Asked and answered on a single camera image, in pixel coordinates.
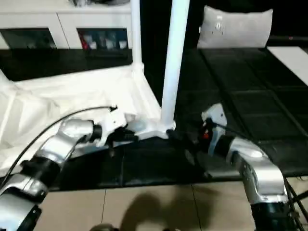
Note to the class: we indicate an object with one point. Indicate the round grey appliance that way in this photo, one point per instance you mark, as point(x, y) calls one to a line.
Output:
point(113, 2)

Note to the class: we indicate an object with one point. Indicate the white plastic table top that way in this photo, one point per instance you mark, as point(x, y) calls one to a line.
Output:
point(72, 91)

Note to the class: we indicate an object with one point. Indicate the white flat panel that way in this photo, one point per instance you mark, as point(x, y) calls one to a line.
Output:
point(288, 62)

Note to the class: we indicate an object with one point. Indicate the bag of black parts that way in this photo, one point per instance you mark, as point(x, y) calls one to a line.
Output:
point(77, 2)

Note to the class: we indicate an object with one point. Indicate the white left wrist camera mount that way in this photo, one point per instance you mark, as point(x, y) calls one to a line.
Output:
point(113, 122)

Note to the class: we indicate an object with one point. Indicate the white sideboard with glass doors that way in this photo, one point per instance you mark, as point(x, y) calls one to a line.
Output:
point(48, 19)

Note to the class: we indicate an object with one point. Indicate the black work mat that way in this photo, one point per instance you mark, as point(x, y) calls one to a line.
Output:
point(240, 84)

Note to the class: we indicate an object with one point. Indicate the black bar with red light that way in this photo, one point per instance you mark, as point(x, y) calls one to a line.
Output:
point(288, 38)

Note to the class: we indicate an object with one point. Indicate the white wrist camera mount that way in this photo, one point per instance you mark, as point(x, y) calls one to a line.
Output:
point(215, 115)
point(113, 122)

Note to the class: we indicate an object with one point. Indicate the white plastic table leg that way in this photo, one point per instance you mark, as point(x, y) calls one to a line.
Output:
point(174, 60)
point(136, 36)
point(5, 79)

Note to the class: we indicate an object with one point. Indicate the black cabinet with gold label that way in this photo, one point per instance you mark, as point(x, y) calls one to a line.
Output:
point(156, 24)

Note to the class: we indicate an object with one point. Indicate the grey cushion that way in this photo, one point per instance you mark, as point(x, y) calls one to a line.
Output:
point(235, 29)

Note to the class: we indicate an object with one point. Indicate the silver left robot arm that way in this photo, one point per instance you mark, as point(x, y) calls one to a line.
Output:
point(60, 142)

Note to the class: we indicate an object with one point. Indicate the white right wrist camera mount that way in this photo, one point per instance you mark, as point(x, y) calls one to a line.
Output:
point(215, 115)

